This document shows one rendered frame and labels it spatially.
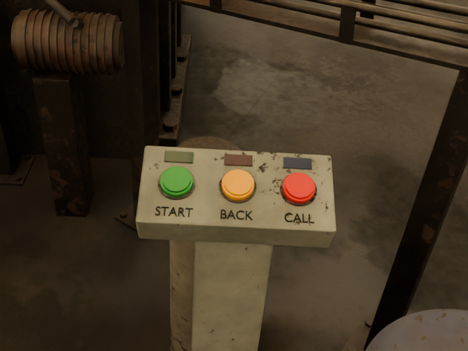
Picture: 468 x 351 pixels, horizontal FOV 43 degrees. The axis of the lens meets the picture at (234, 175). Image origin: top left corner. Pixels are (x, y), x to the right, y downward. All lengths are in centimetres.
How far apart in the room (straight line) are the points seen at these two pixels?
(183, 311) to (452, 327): 47
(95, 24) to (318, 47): 131
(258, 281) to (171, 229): 15
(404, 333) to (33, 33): 91
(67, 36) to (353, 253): 85
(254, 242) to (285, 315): 63
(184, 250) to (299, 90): 124
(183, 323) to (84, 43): 59
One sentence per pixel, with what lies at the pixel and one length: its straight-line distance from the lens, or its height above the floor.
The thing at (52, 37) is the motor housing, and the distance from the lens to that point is 128.
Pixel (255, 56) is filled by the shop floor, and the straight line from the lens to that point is 229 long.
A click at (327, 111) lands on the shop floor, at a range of 202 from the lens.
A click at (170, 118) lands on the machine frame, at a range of 178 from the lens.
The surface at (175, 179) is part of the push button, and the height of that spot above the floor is 61.
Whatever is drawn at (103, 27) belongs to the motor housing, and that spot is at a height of 53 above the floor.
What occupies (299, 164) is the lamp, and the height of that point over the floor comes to 61.
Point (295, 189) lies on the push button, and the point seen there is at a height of 61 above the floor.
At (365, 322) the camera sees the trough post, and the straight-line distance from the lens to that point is 137.
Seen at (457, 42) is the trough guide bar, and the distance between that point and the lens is 87.
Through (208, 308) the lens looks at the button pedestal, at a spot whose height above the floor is 40.
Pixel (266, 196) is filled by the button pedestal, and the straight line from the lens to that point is 72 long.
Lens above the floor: 107
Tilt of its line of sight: 39 degrees down
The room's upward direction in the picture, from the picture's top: 5 degrees clockwise
